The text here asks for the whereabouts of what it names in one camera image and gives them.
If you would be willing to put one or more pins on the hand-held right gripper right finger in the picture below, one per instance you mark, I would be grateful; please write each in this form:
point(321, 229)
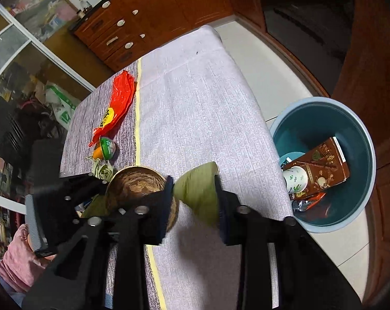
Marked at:
point(223, 214)

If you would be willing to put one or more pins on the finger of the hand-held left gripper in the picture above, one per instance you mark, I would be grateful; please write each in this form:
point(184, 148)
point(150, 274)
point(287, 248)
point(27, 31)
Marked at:
point(85, 180)

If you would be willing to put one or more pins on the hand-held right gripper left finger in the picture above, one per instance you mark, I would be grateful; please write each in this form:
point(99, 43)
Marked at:
point(162, 213)

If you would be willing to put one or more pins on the dried leaf bundle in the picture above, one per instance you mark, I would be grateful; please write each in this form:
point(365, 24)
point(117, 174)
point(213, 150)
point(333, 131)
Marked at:
point(103, 171)

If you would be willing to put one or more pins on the green leaf wrapper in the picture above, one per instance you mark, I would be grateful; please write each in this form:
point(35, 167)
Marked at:
point(198, 193)
point(96, 208)

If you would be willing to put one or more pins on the small orange object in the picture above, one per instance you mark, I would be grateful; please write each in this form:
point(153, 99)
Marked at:
point(98, 152)

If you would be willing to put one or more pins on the green white plastic capsule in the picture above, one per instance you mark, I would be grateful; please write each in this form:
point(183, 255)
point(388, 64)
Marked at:
point(108, 147)

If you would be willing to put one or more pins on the brown coconut shell bowl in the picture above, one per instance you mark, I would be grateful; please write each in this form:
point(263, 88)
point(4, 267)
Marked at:
point(133, 180)

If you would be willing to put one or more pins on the white paper cup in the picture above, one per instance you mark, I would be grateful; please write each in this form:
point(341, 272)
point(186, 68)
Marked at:
point(295, 180)

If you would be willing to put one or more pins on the orange plastic bag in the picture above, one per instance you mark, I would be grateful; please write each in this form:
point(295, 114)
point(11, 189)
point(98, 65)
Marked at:
point(120, 103)

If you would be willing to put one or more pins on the red foil wrapper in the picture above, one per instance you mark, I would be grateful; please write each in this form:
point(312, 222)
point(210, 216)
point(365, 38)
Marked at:
point(311, 200)

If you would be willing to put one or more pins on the brown cardboard box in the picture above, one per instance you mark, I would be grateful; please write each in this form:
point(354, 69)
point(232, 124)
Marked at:
point(327, 164)

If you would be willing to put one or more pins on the blue trash bin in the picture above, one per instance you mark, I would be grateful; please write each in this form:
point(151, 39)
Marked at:
point(343, 129)

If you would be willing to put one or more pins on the person's left forearm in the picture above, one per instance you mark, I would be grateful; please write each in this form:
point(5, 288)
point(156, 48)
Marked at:
point(17, 264)

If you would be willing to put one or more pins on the dark chair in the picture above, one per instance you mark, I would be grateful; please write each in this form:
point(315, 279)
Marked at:
point(14, 129)

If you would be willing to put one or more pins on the green white rice sack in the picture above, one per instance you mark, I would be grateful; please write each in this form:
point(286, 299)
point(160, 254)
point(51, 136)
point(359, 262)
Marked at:
point(61, 103)

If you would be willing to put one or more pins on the printed grey tablecloth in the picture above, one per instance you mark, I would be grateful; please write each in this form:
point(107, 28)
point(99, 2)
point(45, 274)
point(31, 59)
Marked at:
point(195, 103)

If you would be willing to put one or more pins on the glass sliding door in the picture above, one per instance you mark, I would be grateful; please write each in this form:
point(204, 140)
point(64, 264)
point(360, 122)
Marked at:
point(20, 58)

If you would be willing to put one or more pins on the wooden cabinet with drawers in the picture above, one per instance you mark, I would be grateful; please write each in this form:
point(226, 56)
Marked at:
point(149, 16)

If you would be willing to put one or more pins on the wooden cabinet with doors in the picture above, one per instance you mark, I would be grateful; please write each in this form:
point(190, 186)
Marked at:
point(369, 87)

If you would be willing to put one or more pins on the black built-in oven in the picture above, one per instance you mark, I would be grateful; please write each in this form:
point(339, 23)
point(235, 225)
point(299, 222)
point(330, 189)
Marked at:
point(311, 22)

